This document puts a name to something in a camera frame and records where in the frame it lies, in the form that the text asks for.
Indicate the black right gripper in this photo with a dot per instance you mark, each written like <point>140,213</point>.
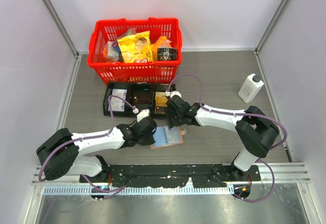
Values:
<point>171,121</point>

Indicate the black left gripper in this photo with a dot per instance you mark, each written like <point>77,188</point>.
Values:
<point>148,141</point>

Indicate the pink leather card holder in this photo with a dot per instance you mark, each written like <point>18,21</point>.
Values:
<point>165,136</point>

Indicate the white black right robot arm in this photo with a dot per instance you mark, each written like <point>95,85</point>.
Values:
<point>256,131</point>

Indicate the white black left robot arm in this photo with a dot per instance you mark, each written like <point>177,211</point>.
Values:
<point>66,153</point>

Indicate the gold cards in tray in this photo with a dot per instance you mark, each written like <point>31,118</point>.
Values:
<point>160,102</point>

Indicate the white cards in tray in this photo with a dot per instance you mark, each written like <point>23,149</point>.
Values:
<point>118,104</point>

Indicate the black three-compartment card tray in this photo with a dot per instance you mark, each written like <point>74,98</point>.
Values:
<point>155,87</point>

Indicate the dark brown cards in tray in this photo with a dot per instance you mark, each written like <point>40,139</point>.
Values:
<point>140,96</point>

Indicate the red plastic shopping basket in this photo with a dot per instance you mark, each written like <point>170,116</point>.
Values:
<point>157,72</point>

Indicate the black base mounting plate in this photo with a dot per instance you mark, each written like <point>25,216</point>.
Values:
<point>174,175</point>

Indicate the black round can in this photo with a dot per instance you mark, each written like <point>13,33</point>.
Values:
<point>167,54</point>

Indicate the orange snack bag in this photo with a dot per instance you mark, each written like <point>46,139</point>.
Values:
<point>161,42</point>

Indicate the yellow chips bag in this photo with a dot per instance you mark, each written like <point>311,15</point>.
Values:
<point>136,48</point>

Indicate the white bottle with black cap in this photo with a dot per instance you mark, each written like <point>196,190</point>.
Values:
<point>250,88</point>

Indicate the grey small box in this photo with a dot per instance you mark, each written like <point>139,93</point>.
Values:
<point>110,54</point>

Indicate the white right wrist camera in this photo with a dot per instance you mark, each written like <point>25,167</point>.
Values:
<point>171,94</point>

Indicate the aluminium frame rail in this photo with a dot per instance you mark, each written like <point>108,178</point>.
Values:
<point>294,172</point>

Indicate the right aluminium corner post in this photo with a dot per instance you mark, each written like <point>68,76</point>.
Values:
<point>271,25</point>

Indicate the aluminium corner post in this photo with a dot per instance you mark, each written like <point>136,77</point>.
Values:
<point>55,17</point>
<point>271,25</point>

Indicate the left aluminium corner post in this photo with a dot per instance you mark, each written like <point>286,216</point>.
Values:
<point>55,17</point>

